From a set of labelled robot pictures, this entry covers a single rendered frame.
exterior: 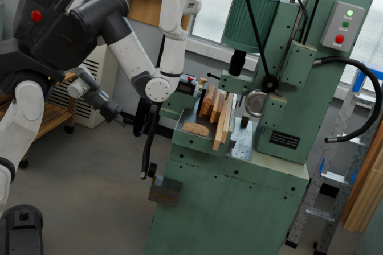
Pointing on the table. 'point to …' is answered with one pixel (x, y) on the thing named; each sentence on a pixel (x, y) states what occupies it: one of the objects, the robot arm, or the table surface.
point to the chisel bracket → (234, 83)
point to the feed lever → (271, 81)
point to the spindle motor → (238, 38)
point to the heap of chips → (196, 128)
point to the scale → (233, 110)
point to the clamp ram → (202, 94)
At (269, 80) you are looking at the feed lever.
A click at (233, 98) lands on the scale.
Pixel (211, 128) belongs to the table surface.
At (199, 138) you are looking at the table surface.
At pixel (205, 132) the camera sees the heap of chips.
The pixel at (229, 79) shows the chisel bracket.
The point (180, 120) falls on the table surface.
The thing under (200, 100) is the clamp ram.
